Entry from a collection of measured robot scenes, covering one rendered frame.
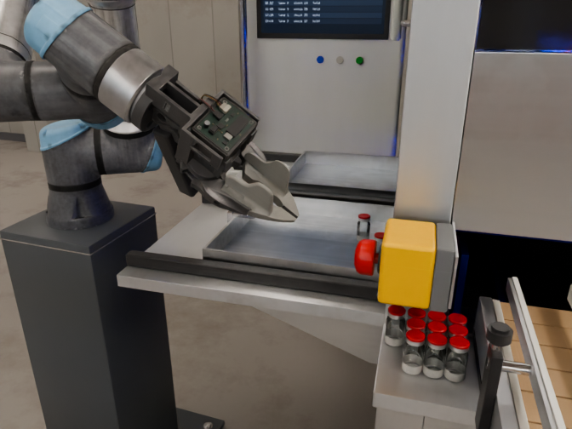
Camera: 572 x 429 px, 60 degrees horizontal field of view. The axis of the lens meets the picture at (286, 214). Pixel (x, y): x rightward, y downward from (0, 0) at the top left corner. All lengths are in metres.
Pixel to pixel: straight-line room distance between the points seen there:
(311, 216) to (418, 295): 0.46
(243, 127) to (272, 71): 1.11
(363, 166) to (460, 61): 0.75
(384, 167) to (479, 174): 0.70
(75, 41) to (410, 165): 0.39
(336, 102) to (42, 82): 1.08
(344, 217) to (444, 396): 0.47
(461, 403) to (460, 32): 0.37
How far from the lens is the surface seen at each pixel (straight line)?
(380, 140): 1.63
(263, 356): 2.02
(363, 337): 0.81
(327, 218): 0.95
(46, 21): 0.62
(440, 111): 0.56
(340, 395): 1.87
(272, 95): 1.65
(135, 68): 0.57
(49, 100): 0.70
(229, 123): 0.54
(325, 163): 1.29
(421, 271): 0.52
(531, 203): 0.60
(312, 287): 0.71
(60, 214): 1.22
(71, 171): 1.19
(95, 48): 0.59
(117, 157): 1.17
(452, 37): 0.55
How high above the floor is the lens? 1.25
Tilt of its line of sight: 22 degrees down
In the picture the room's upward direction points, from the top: straight up
